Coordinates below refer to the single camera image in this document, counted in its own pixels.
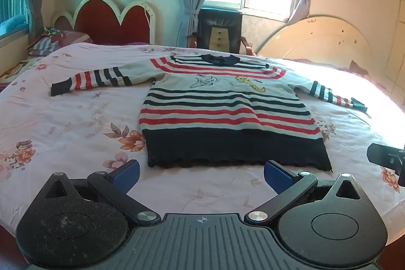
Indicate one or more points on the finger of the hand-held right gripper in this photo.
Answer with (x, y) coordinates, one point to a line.
(384, 157)

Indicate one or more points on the black leather armchair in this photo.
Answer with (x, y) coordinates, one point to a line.
(218, 17)

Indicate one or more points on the floral pink bed sheet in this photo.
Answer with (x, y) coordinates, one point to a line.
(69, 130)

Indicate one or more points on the red heart-shaped headboard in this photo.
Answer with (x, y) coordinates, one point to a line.
(104, 20)

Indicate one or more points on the round cream board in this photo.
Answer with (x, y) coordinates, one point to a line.
(322, 39)

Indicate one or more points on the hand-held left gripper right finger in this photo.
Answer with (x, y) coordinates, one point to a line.
(278, 175)

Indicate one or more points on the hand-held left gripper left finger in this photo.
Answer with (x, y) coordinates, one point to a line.
(125, 175)

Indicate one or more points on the striped knit sweater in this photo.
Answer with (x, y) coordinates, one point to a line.
(221, 111)

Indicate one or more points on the small beige drawer chest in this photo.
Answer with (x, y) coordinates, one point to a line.
(220, 37)

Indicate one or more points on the striped pillow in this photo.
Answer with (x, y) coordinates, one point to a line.
(52, 40)

